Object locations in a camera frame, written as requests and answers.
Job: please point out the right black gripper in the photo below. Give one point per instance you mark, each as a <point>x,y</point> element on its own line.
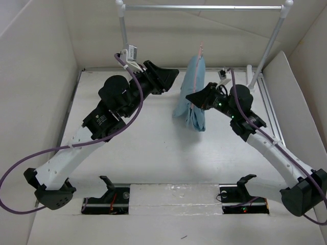
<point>200,97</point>

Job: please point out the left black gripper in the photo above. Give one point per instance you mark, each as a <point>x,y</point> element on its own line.
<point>163,77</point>

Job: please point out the light blue trousers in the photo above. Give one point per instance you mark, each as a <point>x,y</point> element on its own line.
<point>189,103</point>

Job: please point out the pink clothes hanger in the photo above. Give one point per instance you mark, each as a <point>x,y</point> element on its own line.
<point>200,66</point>

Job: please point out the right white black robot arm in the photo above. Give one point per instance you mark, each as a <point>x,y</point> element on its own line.
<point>302,187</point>

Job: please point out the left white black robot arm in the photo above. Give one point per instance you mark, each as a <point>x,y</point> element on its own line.
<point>119,99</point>

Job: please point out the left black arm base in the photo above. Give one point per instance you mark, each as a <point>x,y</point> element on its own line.
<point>115,204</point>

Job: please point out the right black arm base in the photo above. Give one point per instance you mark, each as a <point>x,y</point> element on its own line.
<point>234,201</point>

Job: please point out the white and silver clothes rack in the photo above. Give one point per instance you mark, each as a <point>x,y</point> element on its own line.
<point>284,10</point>

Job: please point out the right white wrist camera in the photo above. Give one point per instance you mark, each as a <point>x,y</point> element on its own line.
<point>224,76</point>

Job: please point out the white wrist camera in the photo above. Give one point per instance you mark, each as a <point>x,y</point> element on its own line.
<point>128,55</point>
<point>224,76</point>

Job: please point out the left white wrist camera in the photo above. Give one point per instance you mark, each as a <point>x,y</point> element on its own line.
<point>128,55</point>

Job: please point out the aluminium rail right side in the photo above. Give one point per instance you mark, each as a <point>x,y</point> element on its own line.
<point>272,118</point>

